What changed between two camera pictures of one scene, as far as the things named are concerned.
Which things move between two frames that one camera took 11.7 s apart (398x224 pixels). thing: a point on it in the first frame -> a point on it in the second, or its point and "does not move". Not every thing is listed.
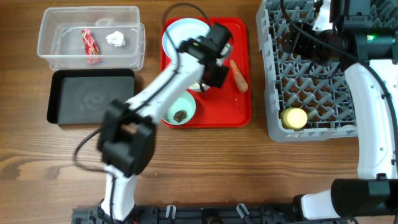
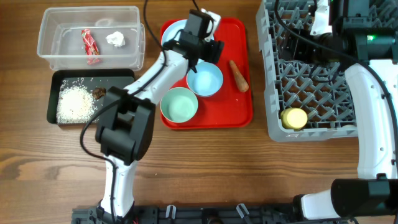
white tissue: x=117 y=38 does not move
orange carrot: x=240 y=80 does not move
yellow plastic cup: x=293 y=118 does not move
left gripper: x=219 y=79 -> x=214 y=51
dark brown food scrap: x=180 y=115 -> x=98 y=93
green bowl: x=180 y=108 does not move
